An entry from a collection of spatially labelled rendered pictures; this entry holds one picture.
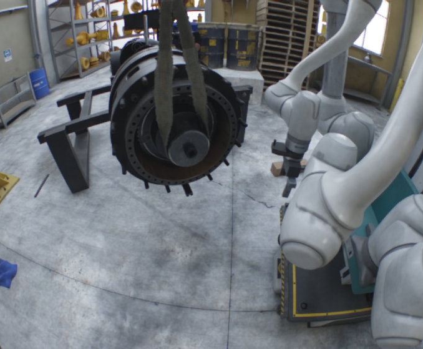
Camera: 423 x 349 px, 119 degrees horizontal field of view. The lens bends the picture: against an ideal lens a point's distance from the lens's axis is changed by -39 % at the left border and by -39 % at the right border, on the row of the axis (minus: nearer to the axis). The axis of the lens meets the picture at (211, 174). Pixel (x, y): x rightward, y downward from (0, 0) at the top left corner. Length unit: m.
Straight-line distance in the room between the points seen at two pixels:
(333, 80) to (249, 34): 2.97
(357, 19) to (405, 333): 0.78
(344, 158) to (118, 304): 1.30
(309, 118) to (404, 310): 0.56
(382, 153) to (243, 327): 1.12
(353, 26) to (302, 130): 0.40
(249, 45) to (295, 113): 3.19
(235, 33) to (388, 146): 3.62
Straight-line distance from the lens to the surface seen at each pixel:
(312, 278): 1.08
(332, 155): 0.41
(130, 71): 0.89
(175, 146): 0.64
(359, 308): 1.18
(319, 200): 0.30
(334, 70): 0.93
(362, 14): 0.76
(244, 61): 3.82
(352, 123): 0.87
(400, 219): 0.58
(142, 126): 0.75
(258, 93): 3.43
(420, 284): 0.43
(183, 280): 1.30
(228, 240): 1.42
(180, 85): 0.63
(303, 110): 0.66
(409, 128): 0.32
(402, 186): 0.80
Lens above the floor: 1.23
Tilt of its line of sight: 41 degrees down
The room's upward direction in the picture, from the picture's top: 2 degrees clockwise
